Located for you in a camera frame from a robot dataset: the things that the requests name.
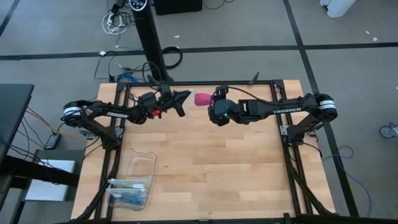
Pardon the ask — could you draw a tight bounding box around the white trash bin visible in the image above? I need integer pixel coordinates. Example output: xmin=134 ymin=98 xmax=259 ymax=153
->
xmin=319 ymin=0 xmax=357 ymax=19

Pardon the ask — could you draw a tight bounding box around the grey caster wheel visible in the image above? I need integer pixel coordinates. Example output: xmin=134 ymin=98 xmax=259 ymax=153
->
xmin=379 ymin=122 xmax=398 ymax=139

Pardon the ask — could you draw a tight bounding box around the white cable bundle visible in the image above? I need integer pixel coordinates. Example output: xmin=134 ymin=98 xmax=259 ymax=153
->
xmin=101 ymin=11 xmax=129 ymax=35

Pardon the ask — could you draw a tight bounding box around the black coiled cable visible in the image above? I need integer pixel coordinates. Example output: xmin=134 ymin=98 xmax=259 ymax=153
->
xmin=161 ymin=45 xmax=183 ymax=70

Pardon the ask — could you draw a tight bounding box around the grey cabinet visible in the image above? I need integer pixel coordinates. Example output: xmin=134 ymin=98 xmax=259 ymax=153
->
xmin=24 ymin=149 xmax=85 ymax=202

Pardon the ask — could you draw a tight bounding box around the black tower fan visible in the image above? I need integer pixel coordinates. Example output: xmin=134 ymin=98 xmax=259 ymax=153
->
xmin=128 ymin=0 xmax=175 ymax=83

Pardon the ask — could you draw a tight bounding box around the yellow cable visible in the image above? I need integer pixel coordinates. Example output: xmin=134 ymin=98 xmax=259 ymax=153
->
xmin=26 ymin=109 xmax=88 ymax=144

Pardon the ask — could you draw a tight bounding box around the black power adapter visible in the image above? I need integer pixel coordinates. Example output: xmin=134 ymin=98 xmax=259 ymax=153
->
xmin=44 ymin=133 xmax=62 ymax=151

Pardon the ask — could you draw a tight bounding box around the black desk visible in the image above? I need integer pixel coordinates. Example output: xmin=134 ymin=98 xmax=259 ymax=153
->
xmin=0 ymin=83 xmax=80 ymax=224

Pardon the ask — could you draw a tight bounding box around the bagged green bandage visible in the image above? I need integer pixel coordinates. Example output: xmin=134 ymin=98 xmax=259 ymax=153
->
xmin=105 ymin=179 xmax=149 ymax=192

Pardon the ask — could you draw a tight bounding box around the bagged blue bandage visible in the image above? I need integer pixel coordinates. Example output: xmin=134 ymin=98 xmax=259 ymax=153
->
xmin=107 ymin=188 xmax=149 ymax=207

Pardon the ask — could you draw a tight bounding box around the black aluminium table frame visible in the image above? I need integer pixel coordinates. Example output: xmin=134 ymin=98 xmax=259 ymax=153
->
xmin=73 ymin=79 xmax=338 ymax=224

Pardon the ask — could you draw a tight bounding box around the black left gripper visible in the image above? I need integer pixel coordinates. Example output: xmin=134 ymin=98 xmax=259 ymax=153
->
xmin=155 ymin=83 xmax=192 ymax=118

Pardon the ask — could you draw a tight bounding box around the pink elastic bandage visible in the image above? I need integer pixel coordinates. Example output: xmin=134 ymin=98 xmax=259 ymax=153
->
xmin=194 ymin=92 xmax=215 ymax=107

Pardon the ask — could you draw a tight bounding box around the black box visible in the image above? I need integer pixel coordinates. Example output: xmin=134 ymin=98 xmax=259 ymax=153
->
xmin=154 ymin=0 xmax=203 ymax=16

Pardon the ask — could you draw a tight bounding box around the clear plastic bin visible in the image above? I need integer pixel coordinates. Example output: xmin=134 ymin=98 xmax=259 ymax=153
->
xmin=106 ymin=148 xmax=158 ymax=210

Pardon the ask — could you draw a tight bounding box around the blue floor cable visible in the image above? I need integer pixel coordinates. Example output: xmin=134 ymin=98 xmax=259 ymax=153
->
xmin=116 ymin=72 xmax=144 ymax=84
xmin=322 ymin=144 xmax=373 ymax=218

